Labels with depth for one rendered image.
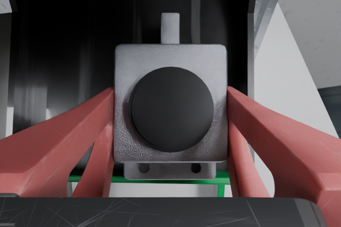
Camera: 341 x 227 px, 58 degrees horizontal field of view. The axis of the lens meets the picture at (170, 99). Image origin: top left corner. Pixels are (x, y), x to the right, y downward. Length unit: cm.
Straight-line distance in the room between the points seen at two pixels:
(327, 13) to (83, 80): 96
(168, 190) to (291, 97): 36
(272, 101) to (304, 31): 54
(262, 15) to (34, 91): 18
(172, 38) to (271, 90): 47
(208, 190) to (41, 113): 20
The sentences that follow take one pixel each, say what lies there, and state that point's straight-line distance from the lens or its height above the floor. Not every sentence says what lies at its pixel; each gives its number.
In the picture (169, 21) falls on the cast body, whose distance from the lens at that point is 16.
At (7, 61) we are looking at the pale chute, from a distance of 31.
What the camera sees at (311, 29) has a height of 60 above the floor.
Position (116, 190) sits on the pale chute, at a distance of 35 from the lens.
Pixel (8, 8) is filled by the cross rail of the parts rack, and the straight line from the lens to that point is 24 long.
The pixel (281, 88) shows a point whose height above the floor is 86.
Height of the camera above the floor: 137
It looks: 61 degrees down
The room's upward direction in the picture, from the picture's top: 1 degrees counter-clockwise
